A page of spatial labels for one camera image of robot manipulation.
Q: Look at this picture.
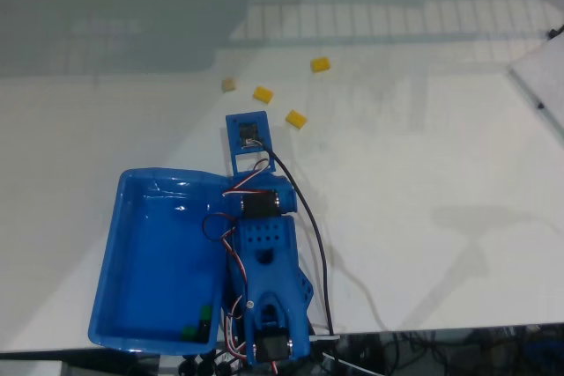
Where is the blue plastic bin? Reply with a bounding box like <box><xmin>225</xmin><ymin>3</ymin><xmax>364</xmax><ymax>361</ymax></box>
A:
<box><xmin>87</xmin><ymin>166</ymin><xmax>231</xmax><ymax>356</ymax></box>

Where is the white board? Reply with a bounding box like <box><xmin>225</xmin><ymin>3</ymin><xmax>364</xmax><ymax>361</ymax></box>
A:
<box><xmin>506</xmin><ymin>34</ymin><xmax>564</xmax><ymax>149</ymax></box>

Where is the black camera cable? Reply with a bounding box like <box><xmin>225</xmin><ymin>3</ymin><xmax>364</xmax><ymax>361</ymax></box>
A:
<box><xmin>252</xmin><ymin>139</ymin><xmax>337</xmax><ymax>336</ymax></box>

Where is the red white black servo wire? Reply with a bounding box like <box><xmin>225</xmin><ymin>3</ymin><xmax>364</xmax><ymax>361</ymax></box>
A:
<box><xmin>202</xmin><ymin>212</ymin><xmax>249</xmax><ymax>302</ymax></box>
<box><xmin>221</xmin><ymin>157</ymin><xmax>271</xmax><ymax>198</ymax></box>

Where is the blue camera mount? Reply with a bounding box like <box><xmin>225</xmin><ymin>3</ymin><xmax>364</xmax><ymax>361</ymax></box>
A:
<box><xmin>225</xmin><ymin>110</ymin><xmax>277</xmax><ymax>173</ymax></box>

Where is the white floor cable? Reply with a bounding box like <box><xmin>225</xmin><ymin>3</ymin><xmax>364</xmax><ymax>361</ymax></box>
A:
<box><xmin>322</xmin><ymin>350</ymin><xmax>381</xmax><ymax>376</ymax></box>

